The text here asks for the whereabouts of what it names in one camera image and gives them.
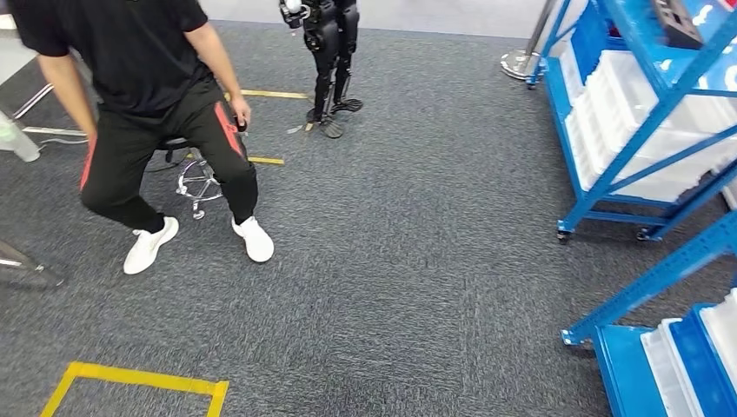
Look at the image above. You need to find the blue steel shelf rack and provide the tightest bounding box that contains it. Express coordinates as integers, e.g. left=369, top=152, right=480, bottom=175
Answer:
left=561, top=211, right=737, bottom=417
left=525, top=0, right=737, bottom=244

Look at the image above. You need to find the chrome stanchion with round base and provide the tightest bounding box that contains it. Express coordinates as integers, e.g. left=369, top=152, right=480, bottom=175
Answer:
left=499, top=0, right=559, bottom=82

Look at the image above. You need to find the black humanoid robot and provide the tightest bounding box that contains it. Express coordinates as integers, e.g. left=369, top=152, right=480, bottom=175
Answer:
left=278, top=0, right=365, bottom=141

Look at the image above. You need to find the yellow floor tape square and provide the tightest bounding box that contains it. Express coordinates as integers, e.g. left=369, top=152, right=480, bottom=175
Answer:
left=38, top=361, right=231, bottom=417

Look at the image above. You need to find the small black part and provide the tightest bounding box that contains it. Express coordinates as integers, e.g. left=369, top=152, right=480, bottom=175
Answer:
left=650, top=0, right=706, bottom=50

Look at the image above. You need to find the person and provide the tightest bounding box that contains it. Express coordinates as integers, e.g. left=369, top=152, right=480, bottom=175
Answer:
left=5, top=0, right=276, bottom=276

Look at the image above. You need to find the white cabinet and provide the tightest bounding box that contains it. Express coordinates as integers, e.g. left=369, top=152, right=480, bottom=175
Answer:
left=0, top=108, right=43, bottom=164

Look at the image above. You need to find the chrome stool base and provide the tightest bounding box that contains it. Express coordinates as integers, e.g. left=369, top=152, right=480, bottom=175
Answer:
left=156, top=136, right=226, bottom=221

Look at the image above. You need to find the person's hand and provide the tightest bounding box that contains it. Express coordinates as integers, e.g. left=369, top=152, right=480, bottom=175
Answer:
left=229, top=93, right=253, bottom=129

